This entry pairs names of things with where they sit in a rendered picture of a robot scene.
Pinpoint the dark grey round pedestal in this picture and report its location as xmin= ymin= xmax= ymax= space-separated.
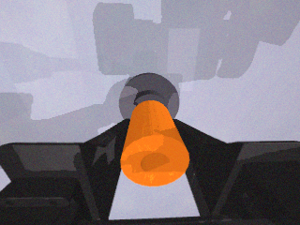
xmin=119 ymin=72 xmax=180 ymax=119

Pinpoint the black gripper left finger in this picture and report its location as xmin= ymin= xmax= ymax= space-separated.
xmin=0 ymin=118 xmax=130 ymax=220

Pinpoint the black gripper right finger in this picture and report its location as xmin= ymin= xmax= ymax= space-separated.
xmin=173 ymin=119 xmax=300 ymax=217

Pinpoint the orange knob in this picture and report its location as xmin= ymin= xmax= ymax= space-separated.
xmin=120 ymin=100 xmax=189 ymax=187

